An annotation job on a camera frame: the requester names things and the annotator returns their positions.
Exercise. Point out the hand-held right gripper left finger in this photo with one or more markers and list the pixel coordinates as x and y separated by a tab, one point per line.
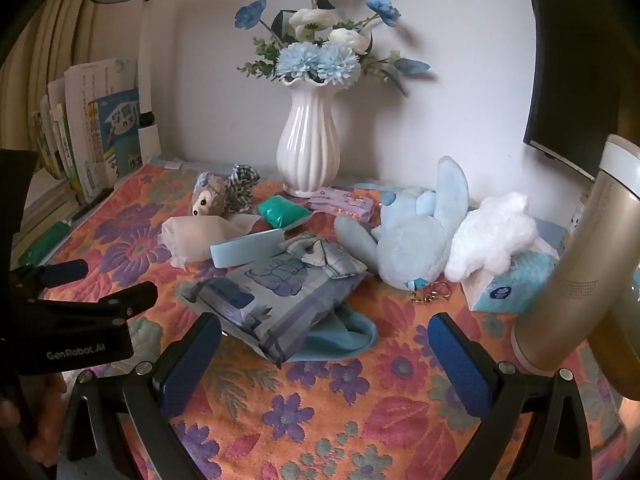
187	365

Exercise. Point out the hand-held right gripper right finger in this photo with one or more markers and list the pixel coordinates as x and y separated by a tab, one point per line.
460	365

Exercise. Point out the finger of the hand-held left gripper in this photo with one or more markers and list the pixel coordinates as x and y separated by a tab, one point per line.
130	301
65	270

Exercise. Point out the translucent white tissue pack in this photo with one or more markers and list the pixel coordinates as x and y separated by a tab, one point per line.
195	240

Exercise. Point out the blue grey tissue packet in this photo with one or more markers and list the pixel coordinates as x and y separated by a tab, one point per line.
280	305

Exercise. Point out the light blue cloth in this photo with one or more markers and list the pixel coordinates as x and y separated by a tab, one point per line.
350	335

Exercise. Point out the light blue packet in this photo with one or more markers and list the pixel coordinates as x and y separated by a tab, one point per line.
240	254

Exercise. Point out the brown plush toy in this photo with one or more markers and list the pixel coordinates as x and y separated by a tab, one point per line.
207	200

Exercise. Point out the checkered cloth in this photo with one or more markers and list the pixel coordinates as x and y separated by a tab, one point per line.
241	185

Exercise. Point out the grey patterned fabric pouch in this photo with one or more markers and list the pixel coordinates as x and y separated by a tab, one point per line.
332	260

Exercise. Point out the green soft packet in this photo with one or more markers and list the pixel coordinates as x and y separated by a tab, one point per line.
280	210

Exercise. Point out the person's left hand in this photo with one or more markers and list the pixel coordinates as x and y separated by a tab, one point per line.
47	430

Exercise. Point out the green tube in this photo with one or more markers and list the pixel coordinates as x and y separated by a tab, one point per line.
45	245

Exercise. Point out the blue white tissue pack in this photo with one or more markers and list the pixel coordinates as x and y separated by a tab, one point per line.
510	285

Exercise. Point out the light blue plush rabbit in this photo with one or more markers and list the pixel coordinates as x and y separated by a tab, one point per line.
410	250

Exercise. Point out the white fluffy plush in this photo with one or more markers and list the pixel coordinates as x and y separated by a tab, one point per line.
490	240

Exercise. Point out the floral quilted blanket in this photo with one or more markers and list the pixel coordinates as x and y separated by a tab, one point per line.
325	410

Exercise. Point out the gold thermos bottle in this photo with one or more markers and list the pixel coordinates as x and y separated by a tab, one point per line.
570	270

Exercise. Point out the dark yellow container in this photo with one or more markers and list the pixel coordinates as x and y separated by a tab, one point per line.
617	355

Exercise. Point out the purple wipes pack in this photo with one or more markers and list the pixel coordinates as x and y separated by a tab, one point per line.
340	202

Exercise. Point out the white desk lamp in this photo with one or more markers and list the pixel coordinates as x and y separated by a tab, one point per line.
147	85

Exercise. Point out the beige curtain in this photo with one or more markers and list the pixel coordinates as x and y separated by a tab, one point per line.
50	50

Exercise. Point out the white ribbed ceramic vase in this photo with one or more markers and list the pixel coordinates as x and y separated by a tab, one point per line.
307	145

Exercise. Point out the blue white artificial flower bouquet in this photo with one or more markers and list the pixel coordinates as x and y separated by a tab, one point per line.
300	60

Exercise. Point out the black monitor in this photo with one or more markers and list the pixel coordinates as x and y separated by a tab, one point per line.
570	85

